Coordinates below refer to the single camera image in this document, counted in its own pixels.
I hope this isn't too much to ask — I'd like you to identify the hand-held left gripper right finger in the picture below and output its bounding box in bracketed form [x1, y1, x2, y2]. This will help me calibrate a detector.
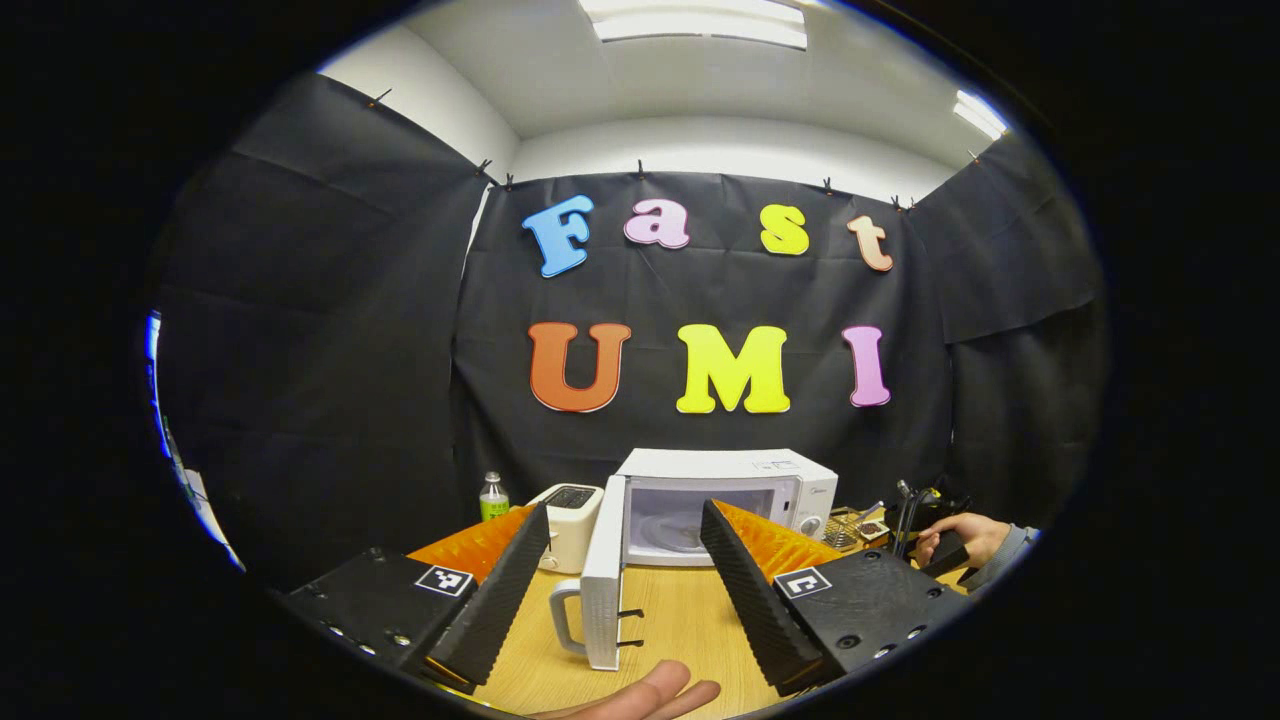
[698, 498, 946, 698]

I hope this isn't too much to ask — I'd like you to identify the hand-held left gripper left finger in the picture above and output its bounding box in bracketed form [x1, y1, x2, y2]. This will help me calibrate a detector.
[280, 502, 553, 696]

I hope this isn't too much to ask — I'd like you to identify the white microwave oven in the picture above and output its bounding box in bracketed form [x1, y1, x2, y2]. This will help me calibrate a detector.
[548, 447, 841, 673]

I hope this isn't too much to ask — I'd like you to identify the white toaster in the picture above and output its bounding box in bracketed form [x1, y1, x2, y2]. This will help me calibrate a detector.
[527, 483, 606, 575]

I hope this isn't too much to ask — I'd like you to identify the black backdrop cloth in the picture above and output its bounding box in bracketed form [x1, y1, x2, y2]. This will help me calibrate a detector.
[140, 72, 1111, 591]

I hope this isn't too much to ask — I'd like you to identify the ceiling light panel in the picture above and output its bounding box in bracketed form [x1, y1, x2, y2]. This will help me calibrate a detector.
[578, 0, 809, 51]
[952, 90, 1011, 141]

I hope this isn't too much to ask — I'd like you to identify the metal wire basket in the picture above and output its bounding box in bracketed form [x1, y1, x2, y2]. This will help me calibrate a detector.
[822, 505, 886, 553]

